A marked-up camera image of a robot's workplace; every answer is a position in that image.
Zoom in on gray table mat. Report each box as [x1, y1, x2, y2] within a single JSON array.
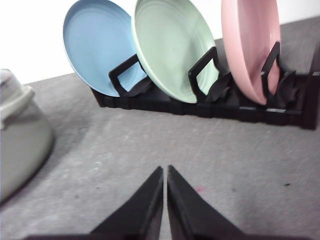
[[0, 16, 320, 240]]

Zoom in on pink plate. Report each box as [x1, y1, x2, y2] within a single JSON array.
[[221, 0, 281, 105]]

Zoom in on green electric steamer pot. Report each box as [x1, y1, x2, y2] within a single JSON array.
[[0, 69, 53, 204]]

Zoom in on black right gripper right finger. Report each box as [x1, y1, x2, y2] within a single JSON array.
[[167, 165, 272, 240]]

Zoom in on green plate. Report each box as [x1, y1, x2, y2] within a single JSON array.
[[134, 0, 219, 103]]

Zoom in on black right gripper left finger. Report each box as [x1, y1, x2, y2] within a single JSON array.
[[66, 166, 164, 240]]

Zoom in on black plate rack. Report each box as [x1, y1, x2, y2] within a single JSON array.
[[92, 42, 320, 130]]

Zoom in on blue plate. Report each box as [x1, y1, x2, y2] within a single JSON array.
[[63, 0, 147, 97]]

